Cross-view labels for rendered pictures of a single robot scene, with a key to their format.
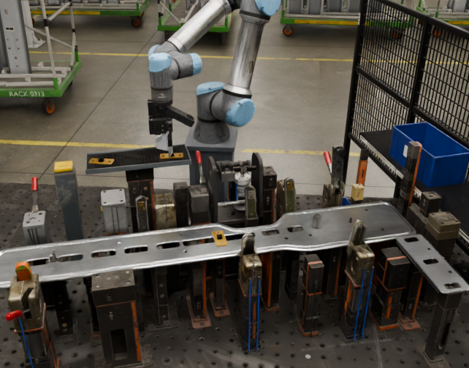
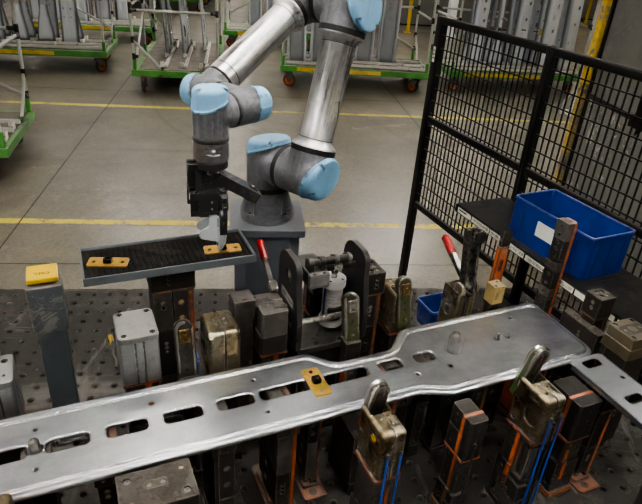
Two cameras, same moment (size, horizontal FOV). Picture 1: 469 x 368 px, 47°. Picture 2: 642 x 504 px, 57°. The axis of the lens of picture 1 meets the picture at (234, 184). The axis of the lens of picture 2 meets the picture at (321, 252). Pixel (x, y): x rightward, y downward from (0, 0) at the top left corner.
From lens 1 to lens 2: 0.65 m
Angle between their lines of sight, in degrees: 11
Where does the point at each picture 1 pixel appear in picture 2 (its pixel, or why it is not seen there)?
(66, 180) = (47, 297)
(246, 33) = (331, 58)
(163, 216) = (220, 350)
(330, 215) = (465, 330)
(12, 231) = not seen: outside the picture
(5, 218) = not seen: outside the picture
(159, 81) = (210, 129)
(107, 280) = (146, 490)
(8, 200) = not seen: outside the picture
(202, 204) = (278, 324)
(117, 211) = (144, 349)
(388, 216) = (544, 327)
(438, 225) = (629, 341)
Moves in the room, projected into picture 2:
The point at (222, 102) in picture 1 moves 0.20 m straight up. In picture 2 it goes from (293, 164) to (296, 83)
